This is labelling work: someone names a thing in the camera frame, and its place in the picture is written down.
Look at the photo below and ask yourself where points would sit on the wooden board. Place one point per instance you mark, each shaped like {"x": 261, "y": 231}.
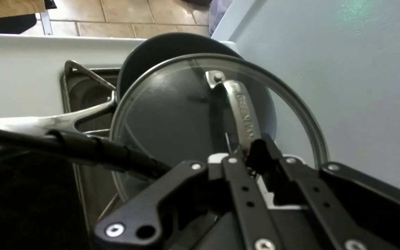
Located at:
{"x": 6, "y": 7}

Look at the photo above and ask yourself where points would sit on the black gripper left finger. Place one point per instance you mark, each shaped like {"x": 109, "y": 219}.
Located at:
{"x": 163, "y": 203}

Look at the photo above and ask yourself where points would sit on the black stove grate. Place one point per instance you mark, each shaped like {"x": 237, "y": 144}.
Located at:
{"x": 65, "y": 88}

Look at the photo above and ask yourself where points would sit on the pale purple bag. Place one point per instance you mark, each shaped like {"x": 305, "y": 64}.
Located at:
{"x": 220, "y": 14}

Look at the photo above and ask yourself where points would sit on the aluminium frame rail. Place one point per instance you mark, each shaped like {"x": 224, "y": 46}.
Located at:
{"x": 47, "y": 23}

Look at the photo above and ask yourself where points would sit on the white gas stove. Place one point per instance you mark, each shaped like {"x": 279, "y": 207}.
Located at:
{"x": 20, "y": 74}

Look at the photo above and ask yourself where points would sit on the gray refrigerator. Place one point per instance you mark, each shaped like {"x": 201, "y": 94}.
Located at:
{"x": 358, "y": 84}

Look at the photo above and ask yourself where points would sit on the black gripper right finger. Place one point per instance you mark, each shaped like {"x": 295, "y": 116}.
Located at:
{"x": 358, "y": 203}

